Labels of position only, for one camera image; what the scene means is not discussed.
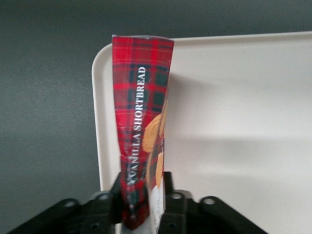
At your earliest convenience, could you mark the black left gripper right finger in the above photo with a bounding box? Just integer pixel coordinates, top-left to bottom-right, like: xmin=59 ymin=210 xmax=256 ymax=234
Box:
xmin=158 ymin=171 xmax=270 ymax=234

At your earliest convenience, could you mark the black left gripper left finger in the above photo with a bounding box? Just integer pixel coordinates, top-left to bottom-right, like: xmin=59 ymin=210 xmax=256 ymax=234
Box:
xmin=6 ymin=171 xmax=124 ymax=234

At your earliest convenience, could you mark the red plaid cookie box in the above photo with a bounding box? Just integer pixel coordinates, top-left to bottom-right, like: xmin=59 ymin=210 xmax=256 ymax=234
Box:
xmin=111 ymin=35 xmax=175 ymax=231

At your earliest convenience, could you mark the cream rectangular tray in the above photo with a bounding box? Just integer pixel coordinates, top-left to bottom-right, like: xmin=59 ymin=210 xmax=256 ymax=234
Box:
xmin=91 ymin=30 xmax=312 ymax=234

